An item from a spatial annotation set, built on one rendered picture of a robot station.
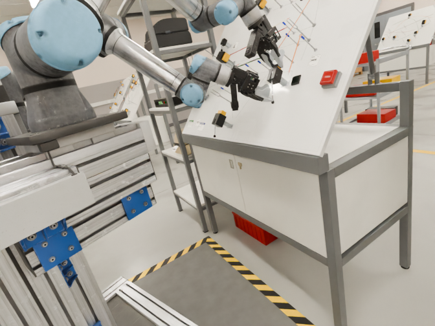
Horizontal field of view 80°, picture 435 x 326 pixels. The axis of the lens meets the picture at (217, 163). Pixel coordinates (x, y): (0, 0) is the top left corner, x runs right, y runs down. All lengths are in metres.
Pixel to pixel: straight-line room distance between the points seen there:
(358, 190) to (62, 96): 1.05
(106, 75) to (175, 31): 6.51
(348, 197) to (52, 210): 0.97
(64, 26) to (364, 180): 1.08
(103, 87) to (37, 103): 7.74
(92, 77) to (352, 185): 7.89
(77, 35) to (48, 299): 0.73
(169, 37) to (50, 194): 1.66
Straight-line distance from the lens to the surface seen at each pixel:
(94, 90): 8.40
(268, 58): 1.20
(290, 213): 1.23
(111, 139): 0.73
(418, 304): 1.66
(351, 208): 1.16
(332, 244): 1.14
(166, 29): 2.07
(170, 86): 0.93
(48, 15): 0.59
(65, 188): 0.57
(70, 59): 0.58
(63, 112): 0.69
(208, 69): 1.04
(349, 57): 1.08
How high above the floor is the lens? 1.19
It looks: 18 degrees down
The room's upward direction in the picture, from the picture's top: 13 degrees counter-clockwise
